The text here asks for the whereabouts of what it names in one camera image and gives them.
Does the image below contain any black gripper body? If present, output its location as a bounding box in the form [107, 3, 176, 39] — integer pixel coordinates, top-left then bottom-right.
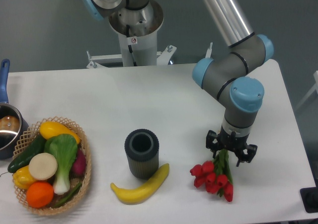
[217, 131, 249, 153]

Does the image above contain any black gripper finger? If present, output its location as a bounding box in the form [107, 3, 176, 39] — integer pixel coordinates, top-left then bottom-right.
[206, 130, 220, 158]
[235, 144, 257, 166]

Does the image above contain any red tulip bouquet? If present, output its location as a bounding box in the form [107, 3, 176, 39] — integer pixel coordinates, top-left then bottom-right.
[190, 149, 234, 202]

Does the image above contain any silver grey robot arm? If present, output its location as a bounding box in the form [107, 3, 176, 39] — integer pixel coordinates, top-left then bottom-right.
[82, 0, 274, 163]

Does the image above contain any dark ribbed cylindrical vase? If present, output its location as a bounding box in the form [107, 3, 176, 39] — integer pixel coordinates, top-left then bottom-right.
[124, 129, 159, 180]

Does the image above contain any black device at table edge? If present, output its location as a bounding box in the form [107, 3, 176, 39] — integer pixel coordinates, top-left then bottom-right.
[300, 187, 318, 213]

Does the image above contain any yellow banana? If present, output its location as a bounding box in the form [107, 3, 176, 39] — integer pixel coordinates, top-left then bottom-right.
[110, 163, 170, 205]

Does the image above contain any purple sweet potato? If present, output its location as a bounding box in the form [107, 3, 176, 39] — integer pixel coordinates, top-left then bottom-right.
[71, 149, 86, 176]

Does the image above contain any green bean pod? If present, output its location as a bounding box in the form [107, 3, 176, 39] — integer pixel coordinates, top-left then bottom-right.
[53, 183, 82, 208]

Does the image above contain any green bok choy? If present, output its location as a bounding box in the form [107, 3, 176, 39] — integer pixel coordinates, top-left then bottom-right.
[44, 134, 78, 195]

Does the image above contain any woven wicker basket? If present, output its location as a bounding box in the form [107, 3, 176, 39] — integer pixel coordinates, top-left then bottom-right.
[13, 116, 91, 216]

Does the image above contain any yellow squash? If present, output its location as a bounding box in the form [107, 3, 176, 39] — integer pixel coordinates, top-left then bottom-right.
[39, 121, 80, 144]

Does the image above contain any cream round radish slice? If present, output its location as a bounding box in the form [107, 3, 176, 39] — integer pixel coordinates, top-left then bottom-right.
[29, 152, 58, 180]

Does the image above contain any green cucumber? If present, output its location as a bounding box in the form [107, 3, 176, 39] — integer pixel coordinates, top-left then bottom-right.
[7, 134, 46, 173]

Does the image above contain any orange fruit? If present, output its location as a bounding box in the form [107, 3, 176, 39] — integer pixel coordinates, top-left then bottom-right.
[26, 181, 54, 208]

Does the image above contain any yellow bell pepper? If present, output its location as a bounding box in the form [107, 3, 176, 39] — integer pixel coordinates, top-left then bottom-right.
[12, 165, 37, 190]

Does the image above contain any white frame at right edge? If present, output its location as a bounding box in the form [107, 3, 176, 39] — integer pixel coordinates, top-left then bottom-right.
[295, 70, 318, 110]

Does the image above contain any blue handled saucepan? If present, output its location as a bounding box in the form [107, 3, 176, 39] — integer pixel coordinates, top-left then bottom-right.
[0, 59, 28, 160]

